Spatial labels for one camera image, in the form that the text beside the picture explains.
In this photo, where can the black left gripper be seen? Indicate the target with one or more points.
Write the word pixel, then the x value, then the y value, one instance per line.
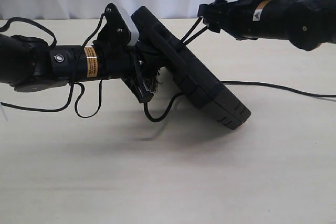
pixel 116 62

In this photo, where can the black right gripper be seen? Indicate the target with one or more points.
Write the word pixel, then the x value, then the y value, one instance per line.
pixel 235 18

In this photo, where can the black plastic carrying case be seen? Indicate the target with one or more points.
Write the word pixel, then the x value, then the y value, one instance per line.
pixel 200 86

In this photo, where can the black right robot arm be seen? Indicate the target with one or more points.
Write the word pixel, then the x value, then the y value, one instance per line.
pixel 306 24

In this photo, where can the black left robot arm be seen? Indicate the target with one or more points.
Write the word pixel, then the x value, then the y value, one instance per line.
pixel 29 65

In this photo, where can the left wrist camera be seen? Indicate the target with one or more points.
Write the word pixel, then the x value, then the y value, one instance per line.
pixel 119 30

